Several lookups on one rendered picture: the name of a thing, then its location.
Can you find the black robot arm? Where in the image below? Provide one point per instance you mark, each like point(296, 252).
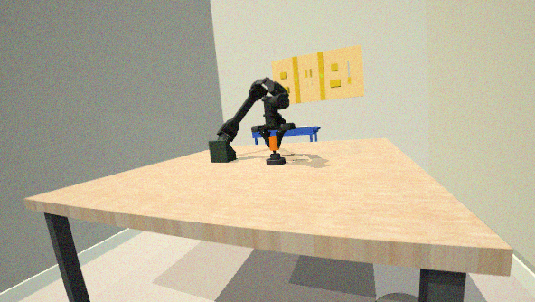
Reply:
point(279, 100)

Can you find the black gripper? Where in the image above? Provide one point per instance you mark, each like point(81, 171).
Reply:
point(271, 118)

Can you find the orange knob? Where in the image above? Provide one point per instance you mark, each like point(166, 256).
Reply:
point(273, 143)

